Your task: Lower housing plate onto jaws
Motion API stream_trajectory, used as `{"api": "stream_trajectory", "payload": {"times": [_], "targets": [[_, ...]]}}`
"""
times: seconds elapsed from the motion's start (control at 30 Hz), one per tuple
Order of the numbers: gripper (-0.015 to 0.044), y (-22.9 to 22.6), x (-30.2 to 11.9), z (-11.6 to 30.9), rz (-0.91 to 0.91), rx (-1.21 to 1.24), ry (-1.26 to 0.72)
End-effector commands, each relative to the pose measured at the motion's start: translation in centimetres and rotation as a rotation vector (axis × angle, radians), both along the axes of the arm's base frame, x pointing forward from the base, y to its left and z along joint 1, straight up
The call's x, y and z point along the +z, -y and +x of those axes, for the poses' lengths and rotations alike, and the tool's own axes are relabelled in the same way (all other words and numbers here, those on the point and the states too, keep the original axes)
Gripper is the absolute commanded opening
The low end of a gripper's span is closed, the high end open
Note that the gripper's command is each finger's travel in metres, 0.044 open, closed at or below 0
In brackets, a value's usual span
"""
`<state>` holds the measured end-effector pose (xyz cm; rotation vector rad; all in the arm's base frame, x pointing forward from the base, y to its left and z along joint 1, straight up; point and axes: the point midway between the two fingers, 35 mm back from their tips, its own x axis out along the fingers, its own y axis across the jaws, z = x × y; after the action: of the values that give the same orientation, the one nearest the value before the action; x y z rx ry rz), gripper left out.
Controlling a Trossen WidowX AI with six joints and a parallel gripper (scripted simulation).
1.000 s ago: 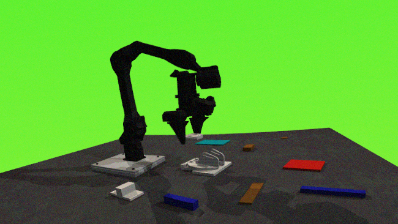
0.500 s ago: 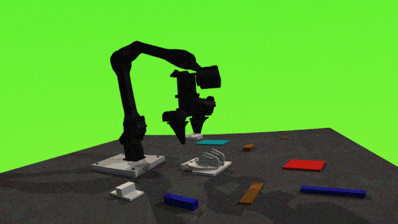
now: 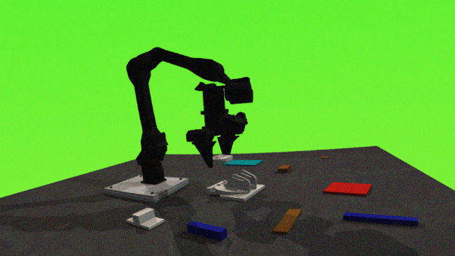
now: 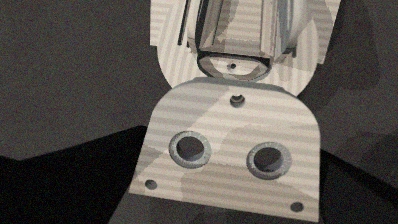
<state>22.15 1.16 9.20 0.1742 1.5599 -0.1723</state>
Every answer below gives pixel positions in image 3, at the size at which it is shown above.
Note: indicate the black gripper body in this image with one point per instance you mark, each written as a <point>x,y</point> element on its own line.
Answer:
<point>208,132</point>

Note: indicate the brown flat rectangular plate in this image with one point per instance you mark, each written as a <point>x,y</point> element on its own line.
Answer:
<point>285,225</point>

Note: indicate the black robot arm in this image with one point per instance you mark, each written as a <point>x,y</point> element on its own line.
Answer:
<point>153,143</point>

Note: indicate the red flat plate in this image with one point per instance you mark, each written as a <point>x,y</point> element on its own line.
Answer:
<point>348,189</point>

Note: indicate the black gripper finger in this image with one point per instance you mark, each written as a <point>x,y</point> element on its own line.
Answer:
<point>206,150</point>
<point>226,143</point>

